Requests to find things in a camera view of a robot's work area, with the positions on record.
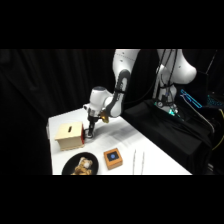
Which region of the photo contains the black round plate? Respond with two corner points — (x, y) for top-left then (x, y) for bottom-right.
(61, 151), (101, 176)

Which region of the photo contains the black cloth-covered stand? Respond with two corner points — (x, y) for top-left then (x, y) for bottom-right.
(122, 99), (215, 176)

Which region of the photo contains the red drawer with metal handle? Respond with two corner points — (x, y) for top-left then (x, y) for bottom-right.
(79, 125), (96, 146)

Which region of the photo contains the yellow cable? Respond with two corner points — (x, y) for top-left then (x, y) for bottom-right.
(211, 109), (224, 152)

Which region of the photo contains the black curtain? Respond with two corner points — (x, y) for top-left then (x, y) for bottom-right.
(0, 49), (224, 176)

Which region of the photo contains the orange block with blue dot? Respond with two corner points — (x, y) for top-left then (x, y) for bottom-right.
(102, 147), (124, 171)

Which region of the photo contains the blue-lit device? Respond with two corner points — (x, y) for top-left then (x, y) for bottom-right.
(180, 88), (204, 110)

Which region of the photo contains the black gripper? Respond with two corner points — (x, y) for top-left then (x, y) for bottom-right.
(86, 112), (101, 136)

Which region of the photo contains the black cable bundle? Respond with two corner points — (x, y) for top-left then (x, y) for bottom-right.
(153, 49), (178, 104)

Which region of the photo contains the tan plush toy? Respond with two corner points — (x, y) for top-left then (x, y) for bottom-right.
(70, 157), (94, 176)

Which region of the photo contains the light wooden box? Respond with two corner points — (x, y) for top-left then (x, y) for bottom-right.
(54, 120), (85, 151)

